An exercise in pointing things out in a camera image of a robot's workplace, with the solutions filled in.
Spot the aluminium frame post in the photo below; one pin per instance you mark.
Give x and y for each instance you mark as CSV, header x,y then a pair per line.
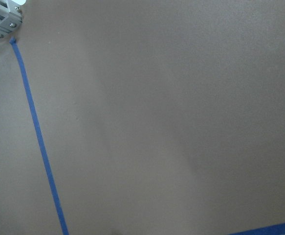
x,y
10,16

